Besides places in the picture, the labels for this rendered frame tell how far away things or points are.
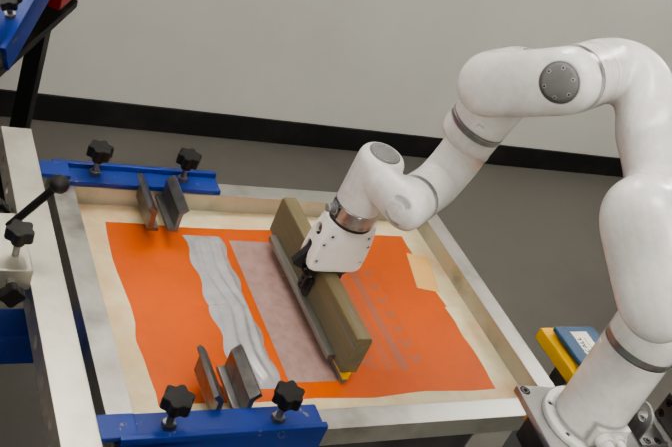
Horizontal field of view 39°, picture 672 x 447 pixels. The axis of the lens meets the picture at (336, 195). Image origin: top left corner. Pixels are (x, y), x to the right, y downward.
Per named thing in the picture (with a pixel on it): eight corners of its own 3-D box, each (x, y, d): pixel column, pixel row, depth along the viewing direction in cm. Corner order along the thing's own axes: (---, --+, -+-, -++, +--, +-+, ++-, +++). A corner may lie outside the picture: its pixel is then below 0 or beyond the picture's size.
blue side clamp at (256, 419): (301, 431, 140) (317, 399, 137) (312, 458, 137) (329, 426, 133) (101, 444, 126) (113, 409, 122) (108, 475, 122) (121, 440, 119)
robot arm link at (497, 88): (654, 68, 120) (605, 82, 109) (551, 177, 133) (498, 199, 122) (567, -17, 125) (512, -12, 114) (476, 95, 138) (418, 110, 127)
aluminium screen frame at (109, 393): (419, 212, 202) (426, 198, 200) (562, 427, 161) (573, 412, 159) (44, 188, 163) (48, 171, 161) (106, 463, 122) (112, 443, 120)
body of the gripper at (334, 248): (334, 226, 146) (307, 276, 152) (389, 229, 151) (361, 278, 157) (318, 193, 150) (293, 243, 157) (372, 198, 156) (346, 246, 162)
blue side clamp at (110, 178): (205, 200, 180) (215, 170, 176) (212, 216, 176) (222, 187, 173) (44, 190, 165) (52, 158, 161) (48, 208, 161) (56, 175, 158)
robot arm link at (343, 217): (338, 217, 144) (331, 230, 146) (387, 220, 149) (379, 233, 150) (322, 185, 149) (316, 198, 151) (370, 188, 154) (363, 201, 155)
